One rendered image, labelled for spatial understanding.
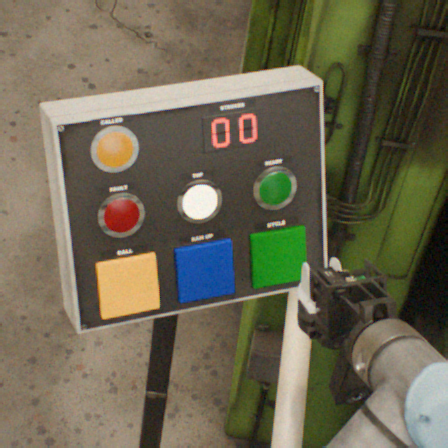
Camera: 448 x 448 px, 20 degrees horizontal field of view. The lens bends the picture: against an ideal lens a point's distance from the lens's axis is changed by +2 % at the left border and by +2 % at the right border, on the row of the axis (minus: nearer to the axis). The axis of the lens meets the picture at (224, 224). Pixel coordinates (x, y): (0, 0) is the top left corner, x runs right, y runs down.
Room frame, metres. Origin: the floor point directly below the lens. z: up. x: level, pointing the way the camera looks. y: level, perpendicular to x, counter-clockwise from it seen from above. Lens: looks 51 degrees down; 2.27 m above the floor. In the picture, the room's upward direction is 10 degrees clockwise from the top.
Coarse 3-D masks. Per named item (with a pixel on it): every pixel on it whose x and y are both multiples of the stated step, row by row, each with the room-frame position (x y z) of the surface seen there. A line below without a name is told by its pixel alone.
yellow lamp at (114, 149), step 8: (104, 136) 0.98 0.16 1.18; (112, 136) 0.98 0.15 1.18; (120, 136) 0.99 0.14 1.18; (104, 144) 0.98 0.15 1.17; (112, 144) 0.98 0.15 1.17; (120, 144) 0.98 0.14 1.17; (128, 144) 0.99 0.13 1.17; (96, 152) 0.97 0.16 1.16; (104, 152) 0.97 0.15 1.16; (112, 152) 0.97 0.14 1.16; (120, 152) 0.98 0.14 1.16; (128, 152) 0.98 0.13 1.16; (104, 160) 0.97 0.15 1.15; (112, 160) 0.97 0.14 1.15; (120, 160) 0.97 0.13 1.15; (128, 160) 0.98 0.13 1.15
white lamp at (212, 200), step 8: (192, 192) 0.98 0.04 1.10; (200, 192) 0.99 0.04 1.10; (208, 192) 0.99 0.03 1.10; (184, 200) 0.98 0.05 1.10; (192, 200) 0.98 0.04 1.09; (200, 200) 0.98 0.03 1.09; (208, 200) 0.98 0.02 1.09; (216, 200) 0.99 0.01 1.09; (184, 208) 0.97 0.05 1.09; (192, 208) 0.97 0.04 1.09; (200, 208) 0.98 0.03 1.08; (208, 208) 0.98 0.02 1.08; (192, 216) 0.97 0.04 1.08; (200, 216) 0.97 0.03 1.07
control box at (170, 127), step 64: (64, 128) 0.97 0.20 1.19; (128, 128) 1.00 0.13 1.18; (192, 128) 1.03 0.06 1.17; (256, 128) 1.05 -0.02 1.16; (320, 128) 1.08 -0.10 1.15; (64, 192) 0.93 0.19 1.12; (128, 192) 0.96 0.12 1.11; (256, 192) 1.01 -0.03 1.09; (320, 192) 1.04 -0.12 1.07; (64, 256) 0.91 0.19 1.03; (320, 256) 1.00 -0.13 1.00; (128, 320) 0.87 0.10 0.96
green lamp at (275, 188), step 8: (272, 176) 1.03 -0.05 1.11; (280, 176) 1.03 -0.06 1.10; (264, 184) 1.02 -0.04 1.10; (272, 184) 1.02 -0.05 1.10; (280, 184) 1.03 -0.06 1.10; (288, 184) 1.03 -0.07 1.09; (264, 192) 1.02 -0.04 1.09; (272, 192) 1.02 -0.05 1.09; (280, 192) 1.02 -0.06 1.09; (288, 192) 1.03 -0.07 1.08; (264, 200) 1.01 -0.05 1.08; (272, 200) 1.01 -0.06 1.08; (280, 200) 1.02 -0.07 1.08
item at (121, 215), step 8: (120, 200) 0.95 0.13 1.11; (128, 200) 0.95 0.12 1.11; (112, 208) 0.94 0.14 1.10; (120, 208) 0.94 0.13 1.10; (128, 208) 0.95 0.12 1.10; (136, 208) 0.95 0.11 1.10; (104, 216) 0.93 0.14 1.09; (112, 216) 0.93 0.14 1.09; (120, 216) 0.94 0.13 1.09; (128, 216) 0.94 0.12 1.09; (136, 216) 0.94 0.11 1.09; (112, 224) 0.93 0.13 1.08; (120, 224) 0.93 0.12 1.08; (128, 224) 0.94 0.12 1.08; (120, 232) 0.93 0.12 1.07
